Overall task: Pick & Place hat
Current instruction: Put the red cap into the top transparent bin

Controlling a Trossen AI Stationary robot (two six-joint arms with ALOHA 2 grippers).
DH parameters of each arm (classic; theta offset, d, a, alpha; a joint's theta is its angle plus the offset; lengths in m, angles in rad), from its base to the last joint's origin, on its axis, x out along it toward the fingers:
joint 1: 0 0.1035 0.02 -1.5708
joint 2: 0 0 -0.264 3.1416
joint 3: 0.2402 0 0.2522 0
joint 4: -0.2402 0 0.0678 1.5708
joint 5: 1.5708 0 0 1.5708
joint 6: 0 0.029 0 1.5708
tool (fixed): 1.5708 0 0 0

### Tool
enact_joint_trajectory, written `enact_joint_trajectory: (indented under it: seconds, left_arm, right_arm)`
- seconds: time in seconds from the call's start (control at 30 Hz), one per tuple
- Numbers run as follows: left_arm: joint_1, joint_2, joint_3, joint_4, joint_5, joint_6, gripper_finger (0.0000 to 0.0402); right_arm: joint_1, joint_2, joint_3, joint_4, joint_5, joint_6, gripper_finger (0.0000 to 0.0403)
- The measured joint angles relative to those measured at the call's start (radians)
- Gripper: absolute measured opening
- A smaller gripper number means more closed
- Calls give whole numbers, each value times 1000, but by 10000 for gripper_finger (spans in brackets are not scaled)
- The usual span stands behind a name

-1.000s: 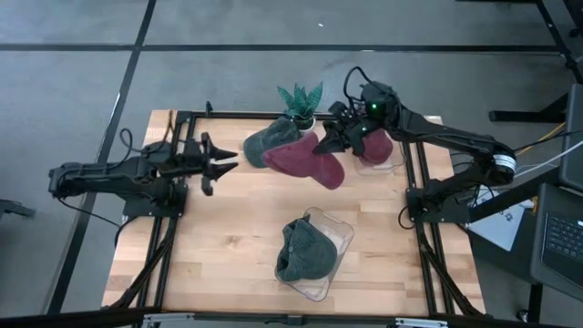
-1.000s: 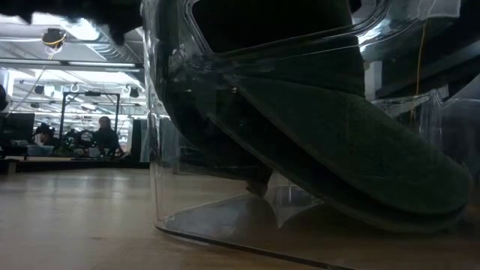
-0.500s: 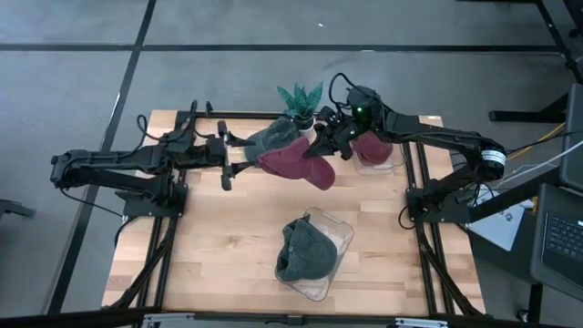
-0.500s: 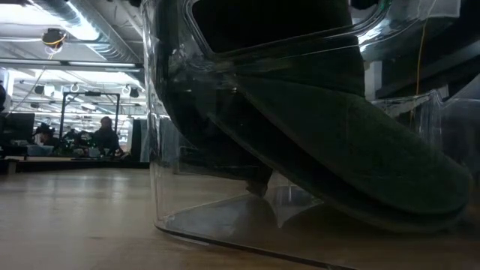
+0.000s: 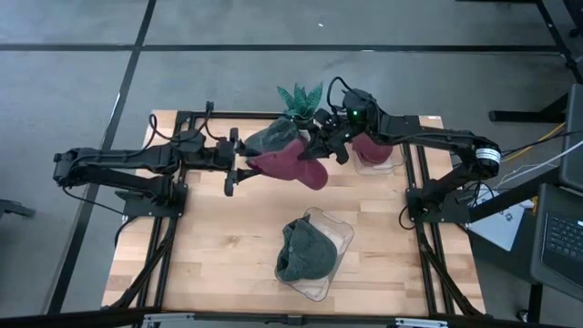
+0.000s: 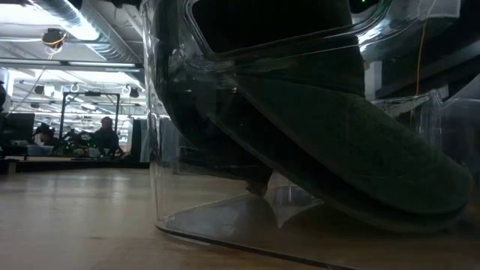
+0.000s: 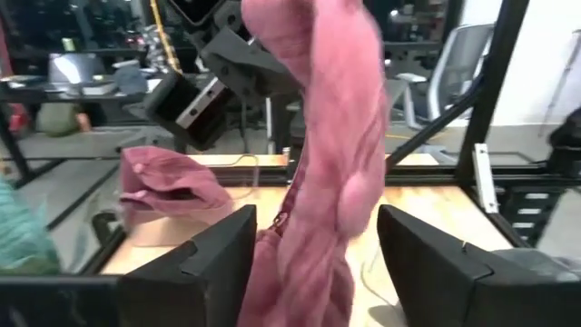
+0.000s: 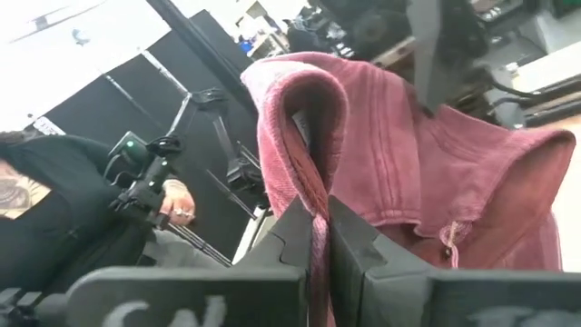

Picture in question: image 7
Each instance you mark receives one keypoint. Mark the grey background laptop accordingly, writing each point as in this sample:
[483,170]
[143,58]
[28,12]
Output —
[72,70]

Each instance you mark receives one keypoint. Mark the grey office chair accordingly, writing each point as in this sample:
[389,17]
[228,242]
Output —
[458,68]

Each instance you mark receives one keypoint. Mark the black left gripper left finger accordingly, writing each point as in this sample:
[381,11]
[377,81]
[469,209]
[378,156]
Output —
[181,290]

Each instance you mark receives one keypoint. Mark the clear plastic bin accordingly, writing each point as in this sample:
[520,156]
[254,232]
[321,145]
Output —
[154,231]

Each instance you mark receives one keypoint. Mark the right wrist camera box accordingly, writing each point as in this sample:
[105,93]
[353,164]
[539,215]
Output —
[186,111]

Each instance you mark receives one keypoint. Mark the dark background desk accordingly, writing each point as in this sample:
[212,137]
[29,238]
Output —
[45,96]

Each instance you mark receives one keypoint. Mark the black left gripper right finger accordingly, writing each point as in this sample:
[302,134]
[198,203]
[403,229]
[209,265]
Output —
[454,295]

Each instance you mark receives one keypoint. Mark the black aluminium table frame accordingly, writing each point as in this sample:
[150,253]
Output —
[490,91]

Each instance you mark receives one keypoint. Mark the maroon cloth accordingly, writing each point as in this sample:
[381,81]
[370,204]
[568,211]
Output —
[172,181]

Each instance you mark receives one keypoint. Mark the maroon red baseball cap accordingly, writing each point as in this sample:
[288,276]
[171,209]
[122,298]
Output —
[336,136]

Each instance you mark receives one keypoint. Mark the silver metal bracket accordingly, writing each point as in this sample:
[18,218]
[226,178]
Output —
[485,181]

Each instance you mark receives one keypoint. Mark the artificial plant in white pot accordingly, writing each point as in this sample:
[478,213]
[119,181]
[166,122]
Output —
[22,236]

